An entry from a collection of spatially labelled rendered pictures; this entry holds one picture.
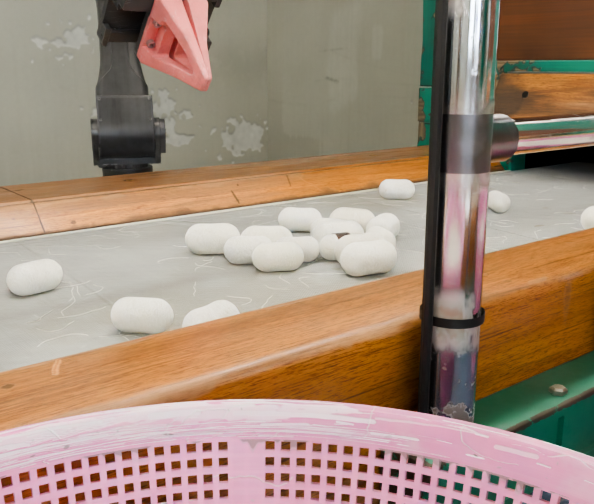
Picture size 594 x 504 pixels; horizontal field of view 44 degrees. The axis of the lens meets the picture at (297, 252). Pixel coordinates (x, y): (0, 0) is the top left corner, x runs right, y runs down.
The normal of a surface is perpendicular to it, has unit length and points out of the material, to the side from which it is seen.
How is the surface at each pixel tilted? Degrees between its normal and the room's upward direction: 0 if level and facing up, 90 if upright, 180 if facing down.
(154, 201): 45
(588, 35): 90
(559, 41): 90
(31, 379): 0
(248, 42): 90
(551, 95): 67
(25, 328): 0
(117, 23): 130
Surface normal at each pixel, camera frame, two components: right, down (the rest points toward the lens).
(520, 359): 0.62, 0.19
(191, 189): 0.44, -0.55
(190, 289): 0.00, -0.97
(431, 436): -0.39, -0.04
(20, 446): 0.51, -0.05
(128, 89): 0.22, -0.21
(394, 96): -0.82, 0.14
